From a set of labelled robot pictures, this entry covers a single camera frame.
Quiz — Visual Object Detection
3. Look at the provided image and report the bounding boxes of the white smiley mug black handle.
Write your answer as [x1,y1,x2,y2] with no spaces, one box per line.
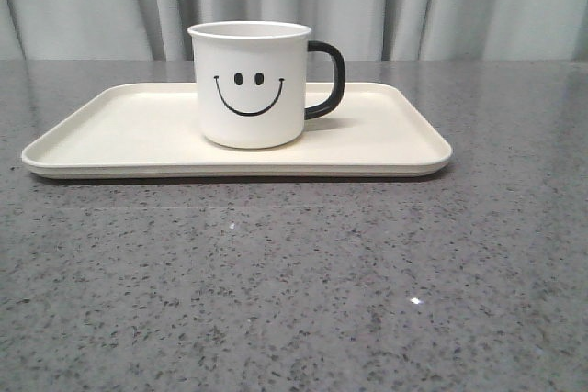
[187,21,346,149]

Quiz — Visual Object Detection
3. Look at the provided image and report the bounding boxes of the grey-white curtain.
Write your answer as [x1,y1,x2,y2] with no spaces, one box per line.
[1,0,587,61]

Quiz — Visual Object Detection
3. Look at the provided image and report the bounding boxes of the cream rectangular tray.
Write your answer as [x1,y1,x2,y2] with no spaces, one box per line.
[21,82,453,179]

